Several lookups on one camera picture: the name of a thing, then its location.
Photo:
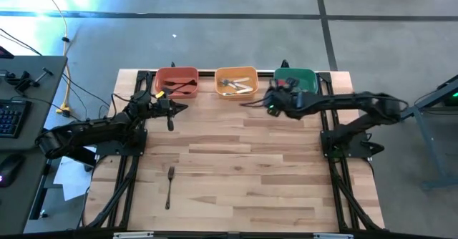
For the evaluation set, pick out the grey desk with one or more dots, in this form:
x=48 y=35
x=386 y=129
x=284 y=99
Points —
x=43 y=88

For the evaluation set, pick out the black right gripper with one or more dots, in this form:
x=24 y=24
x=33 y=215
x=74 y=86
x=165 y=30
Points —
x=286 y=101

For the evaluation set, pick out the black backlit keyboard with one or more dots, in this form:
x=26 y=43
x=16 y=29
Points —
x=14 y=119

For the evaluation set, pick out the orange plastic bin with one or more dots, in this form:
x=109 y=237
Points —
x=179 y=72

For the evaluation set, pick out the green plastic bin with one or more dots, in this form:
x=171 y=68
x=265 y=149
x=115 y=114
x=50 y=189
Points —
x=307 y=79

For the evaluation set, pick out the grey metal side table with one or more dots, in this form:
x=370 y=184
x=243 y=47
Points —
x=426 y=139

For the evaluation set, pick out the black table edge rail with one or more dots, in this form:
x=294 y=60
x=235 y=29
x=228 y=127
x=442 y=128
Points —
x=232 y=236

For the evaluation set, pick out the black clamp tool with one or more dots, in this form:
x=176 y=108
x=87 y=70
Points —
x=21 y=83

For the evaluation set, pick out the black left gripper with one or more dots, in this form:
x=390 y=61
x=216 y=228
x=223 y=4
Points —
x=146 y=104

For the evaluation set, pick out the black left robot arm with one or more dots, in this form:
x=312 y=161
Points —
x=89 y=131

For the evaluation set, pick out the black table cross rail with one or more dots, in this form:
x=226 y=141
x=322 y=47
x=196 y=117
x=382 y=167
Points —
x=207 y=73

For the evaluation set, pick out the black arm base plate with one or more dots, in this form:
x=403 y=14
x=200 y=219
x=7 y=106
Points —
x=121 y=149
x=327 y=149

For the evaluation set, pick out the black aluminium frame rails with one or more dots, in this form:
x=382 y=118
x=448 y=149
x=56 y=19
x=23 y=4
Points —
x=334 y=164
x=130 y=162

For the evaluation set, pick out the white paper sheet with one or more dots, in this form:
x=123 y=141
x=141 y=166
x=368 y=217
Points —
x=71 y=181

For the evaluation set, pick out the black computer mouse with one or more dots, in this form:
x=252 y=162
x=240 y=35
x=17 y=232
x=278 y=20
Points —
x=10 y=169

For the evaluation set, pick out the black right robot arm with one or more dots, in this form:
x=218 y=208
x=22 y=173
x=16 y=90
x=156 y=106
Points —
x=358 y=101

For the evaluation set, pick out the silver metal bracket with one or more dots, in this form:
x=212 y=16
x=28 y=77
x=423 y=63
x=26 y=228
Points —
x=132 y=235
x=332 y=236

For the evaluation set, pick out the yellow plastic bin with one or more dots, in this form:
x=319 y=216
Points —
x=236 y=71

